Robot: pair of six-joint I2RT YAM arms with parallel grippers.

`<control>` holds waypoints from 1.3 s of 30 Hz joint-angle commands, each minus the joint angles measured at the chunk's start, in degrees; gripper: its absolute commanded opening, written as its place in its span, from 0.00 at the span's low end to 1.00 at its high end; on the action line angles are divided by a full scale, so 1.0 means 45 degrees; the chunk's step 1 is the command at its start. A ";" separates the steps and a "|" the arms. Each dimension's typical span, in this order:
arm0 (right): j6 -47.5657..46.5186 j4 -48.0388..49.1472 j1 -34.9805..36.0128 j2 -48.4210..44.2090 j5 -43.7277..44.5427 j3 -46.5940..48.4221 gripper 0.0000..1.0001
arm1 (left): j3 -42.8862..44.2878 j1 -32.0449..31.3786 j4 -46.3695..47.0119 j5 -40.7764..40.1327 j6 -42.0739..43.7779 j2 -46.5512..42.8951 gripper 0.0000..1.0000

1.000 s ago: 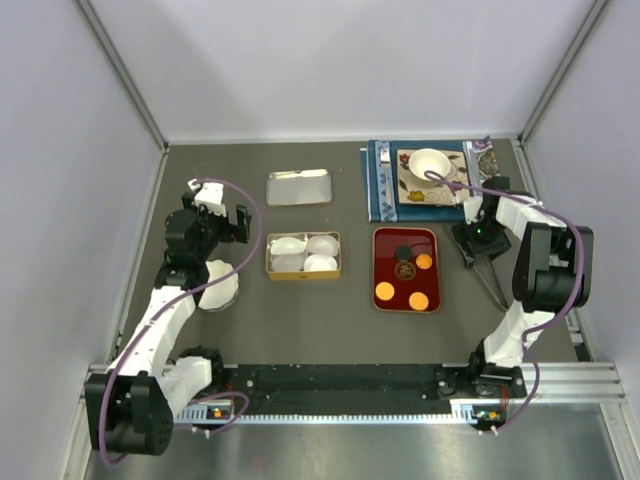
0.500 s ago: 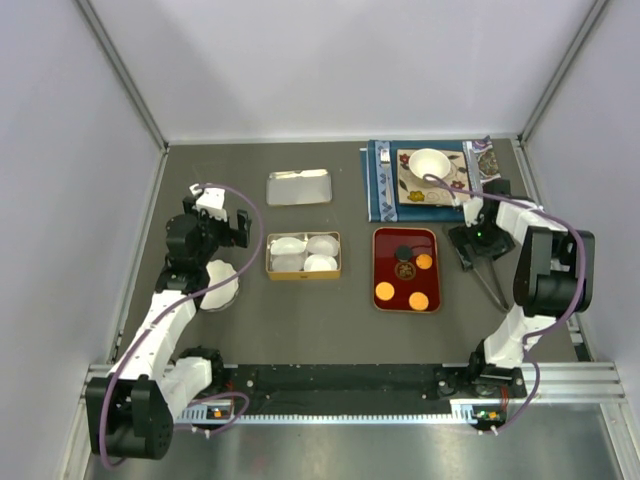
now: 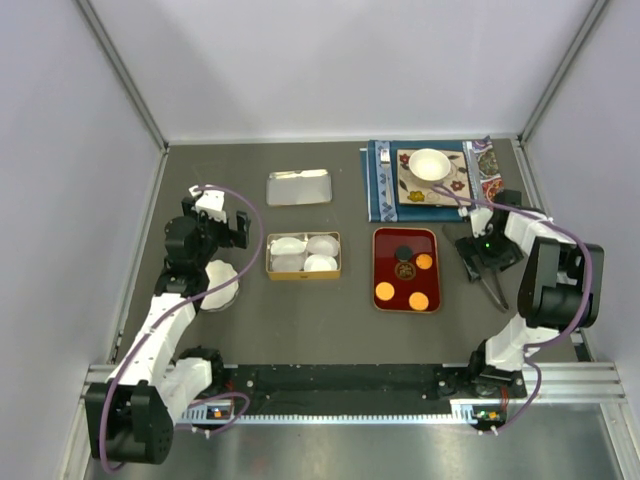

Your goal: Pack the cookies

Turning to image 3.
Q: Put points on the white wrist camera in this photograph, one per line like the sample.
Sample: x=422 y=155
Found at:
x=478 y=217
x=210 y=201

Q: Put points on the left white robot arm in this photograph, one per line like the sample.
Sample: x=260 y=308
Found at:
x=131 y=416

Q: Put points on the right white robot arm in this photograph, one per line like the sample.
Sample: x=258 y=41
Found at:
x=559 y=292

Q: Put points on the aluminium frame post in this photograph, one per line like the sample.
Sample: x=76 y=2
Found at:
x=121 y=71
x=587 y=27

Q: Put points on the red lacquer tray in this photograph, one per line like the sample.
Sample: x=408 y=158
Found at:
x=406 y=277

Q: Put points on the floral square plate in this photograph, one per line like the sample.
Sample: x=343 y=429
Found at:
x=413 y=191

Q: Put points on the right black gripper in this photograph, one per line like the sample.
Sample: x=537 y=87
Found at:
x=469 y=246

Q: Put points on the white paper cup back-right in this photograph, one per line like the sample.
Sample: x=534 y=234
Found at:
x=323 y=245

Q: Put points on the blue cloth napkin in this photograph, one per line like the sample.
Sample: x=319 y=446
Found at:
x=374 y=182

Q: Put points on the black cookie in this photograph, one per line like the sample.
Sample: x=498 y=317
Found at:
x=403 y=253

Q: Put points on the white paper cup front-left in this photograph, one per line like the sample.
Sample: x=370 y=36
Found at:
x=287 y=263

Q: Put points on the silver fork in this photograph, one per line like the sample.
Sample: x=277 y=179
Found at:
x=385 y=162

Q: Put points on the orange cookie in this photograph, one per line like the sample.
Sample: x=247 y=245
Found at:
x=384 y=291
x=424 y=261
x=418 y=301

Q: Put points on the right aluminium frame post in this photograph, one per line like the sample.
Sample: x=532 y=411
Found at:
x=587 y=27

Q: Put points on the white paper cup back-left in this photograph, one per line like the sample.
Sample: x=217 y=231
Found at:
x=287 y=246

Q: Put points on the white paper cup front-right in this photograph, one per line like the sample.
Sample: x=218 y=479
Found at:
x=320 y=263

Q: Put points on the metal tongs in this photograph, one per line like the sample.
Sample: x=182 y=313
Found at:
x=495 y=292

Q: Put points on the gold cookie tin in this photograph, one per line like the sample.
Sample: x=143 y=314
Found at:
x=301 y=275

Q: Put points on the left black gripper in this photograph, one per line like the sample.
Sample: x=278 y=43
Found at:
x=231 y=237

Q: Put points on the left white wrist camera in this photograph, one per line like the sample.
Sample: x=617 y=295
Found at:
x=210 y=201

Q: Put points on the silver tin lid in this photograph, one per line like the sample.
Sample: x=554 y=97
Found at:
x=299 y=187

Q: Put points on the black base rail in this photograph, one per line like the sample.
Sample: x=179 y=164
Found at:
x=340 y=390

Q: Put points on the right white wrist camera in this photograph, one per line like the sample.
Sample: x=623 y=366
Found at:
x=478 y=217

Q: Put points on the white scalloped dish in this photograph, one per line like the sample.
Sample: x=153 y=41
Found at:
x=220 y=275

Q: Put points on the white bowl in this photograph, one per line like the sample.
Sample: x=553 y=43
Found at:
x=429 y=165

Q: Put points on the left aluminium frame post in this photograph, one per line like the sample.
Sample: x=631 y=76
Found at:
x=121 y=71

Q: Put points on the patterned colourful cloth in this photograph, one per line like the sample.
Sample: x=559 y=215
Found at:
x=483 y=168

